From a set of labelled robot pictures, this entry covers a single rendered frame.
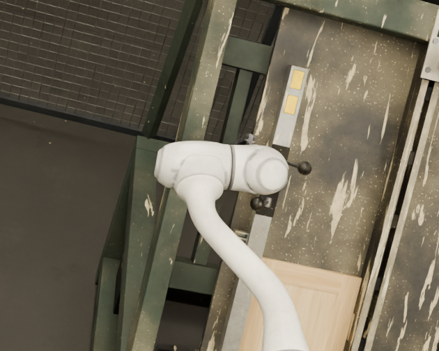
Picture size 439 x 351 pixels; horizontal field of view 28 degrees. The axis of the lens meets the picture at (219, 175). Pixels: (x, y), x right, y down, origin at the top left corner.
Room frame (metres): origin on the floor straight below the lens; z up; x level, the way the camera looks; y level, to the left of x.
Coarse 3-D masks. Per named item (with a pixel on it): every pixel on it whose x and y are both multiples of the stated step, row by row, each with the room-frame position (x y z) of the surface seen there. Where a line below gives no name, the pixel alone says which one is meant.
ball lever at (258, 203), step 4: (256, 196) 1.88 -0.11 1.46; (252, 200) 1.86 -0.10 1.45; (256, 200) 1.86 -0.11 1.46; (260, 200) 1.86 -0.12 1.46; (268, 200) 1.95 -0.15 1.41; (252, 204) 1.85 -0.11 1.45; (256, 204) 1.85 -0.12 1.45; (260, 204) 1.85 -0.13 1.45; (264, 204) 1.92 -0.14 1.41; (268, 204) 1.95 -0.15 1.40; (252, 208) 1.85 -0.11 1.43; (256, 208) 1.85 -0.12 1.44; (260, 208) 1.85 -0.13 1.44
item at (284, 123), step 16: (288, 80) 2.13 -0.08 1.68; (304, 80) 2.14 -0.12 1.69; (272, 128) 2.09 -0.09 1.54; (288, 128) 2.07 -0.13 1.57; (288, 144) 2.05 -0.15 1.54; (256, 224) 1.93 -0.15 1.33; (256, 240) 1.91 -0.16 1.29; (240, 288) 1.84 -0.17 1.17; (240, 304) 1.82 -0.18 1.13; (240, 320) 1.80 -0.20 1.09; (224, 336) 1.76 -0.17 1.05; (240, 336) 1.78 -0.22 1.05
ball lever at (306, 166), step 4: (288, 164) 1.98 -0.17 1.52; (292, 164) 1.98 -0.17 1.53; (296, 164) 1.97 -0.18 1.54; (300, 164) 1.95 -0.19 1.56; (304, 164) 1.94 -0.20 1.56; (308, 164) 1.95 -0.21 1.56; (300, 168) 1.94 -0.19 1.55; (304, 168) 1.94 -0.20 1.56; (308, 168) 1.94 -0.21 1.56; (300, 172) 1.94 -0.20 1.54; (304, 172) 1.93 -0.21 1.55; (308, 172) 1.94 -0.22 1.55
